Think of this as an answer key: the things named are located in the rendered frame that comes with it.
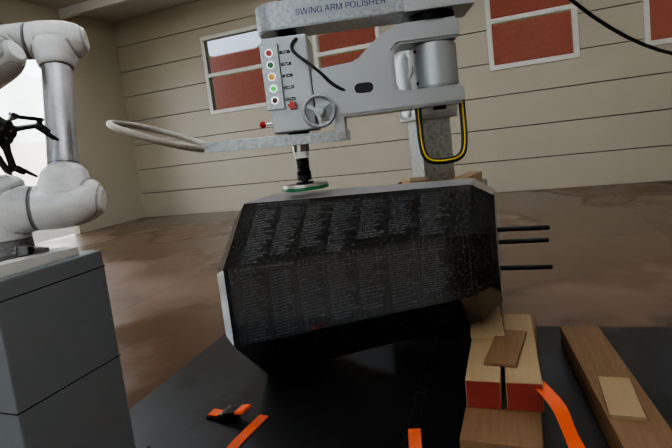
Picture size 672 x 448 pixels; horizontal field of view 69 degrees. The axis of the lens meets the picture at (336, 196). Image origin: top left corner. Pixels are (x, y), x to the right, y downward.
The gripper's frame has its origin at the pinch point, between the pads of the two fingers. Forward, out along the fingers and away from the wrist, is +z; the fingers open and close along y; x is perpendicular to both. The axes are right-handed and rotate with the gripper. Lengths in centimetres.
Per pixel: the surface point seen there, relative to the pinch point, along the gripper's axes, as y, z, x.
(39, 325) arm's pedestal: -49, 17, -14
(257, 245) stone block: 5, 77, -40
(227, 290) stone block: -17, 79, -33
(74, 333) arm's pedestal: -49, 31, -15
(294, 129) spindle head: 58, 68, -41
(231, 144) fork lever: 45, 68, -12
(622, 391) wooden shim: -6, 97, -183
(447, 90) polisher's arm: 93, 78, -100
